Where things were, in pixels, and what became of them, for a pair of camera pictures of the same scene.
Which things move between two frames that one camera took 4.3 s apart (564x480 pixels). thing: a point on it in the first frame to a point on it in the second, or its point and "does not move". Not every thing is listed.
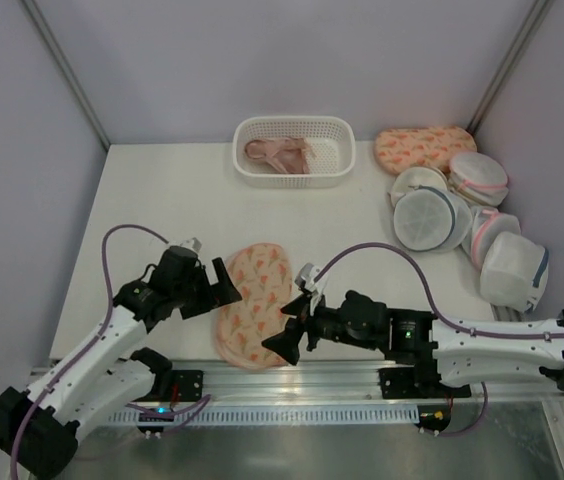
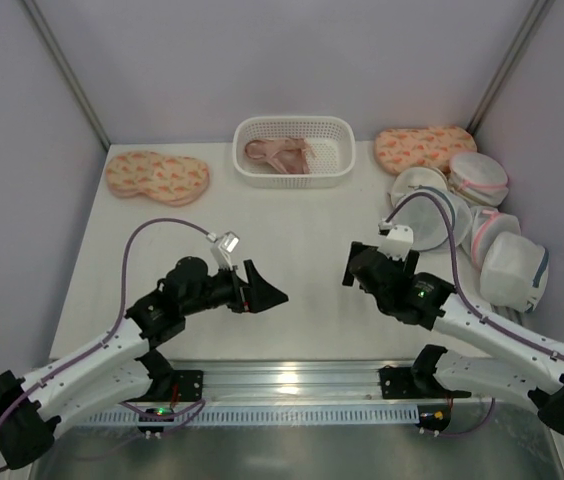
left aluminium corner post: [66, 70] does not move
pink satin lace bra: [289, 154] does not move
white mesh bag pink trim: [486, 225] does not move
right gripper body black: [307, 323] to [355, 262]
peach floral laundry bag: [262, 276] to [173, 180]
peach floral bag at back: [398, 148] does not move
